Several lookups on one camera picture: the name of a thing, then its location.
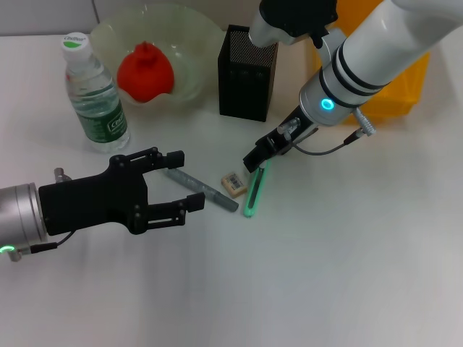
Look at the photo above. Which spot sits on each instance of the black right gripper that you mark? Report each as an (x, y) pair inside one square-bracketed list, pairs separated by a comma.
[(293, 132)]

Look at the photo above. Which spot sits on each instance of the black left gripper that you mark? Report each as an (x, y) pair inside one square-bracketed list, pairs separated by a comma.
[(94, 202)]

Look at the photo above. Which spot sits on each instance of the green utility knife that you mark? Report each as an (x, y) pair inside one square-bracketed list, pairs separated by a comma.
[(255, 195)]

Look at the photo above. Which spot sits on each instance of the clear water bottle green label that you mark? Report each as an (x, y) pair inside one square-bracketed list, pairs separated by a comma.
[(97, 108)]

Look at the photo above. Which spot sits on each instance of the red-orange toy orange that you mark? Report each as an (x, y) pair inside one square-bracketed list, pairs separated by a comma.
[(144, 76)]

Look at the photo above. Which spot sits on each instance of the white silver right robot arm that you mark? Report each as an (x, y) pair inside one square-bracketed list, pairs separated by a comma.
[(380, 47)]

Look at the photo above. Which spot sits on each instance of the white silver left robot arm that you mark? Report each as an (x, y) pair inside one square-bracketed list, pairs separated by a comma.
[(18, 213)]

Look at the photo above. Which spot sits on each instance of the grey marker pen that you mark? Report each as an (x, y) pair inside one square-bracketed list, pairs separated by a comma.
[(206, 189)]

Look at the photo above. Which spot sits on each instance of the beige eraser with barcode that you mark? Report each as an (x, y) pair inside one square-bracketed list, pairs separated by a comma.
[(234, 185)]

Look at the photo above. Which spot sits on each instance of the black mesh pen holder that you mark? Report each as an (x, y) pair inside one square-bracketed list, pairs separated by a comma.
[(246, 86)]

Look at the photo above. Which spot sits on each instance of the translucent wavy fruit plate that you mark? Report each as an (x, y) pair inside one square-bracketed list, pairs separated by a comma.
[(195, 47)]

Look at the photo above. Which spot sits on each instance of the yellow plastic storage bin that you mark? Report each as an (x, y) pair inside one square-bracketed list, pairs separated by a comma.
[(398, 97)]

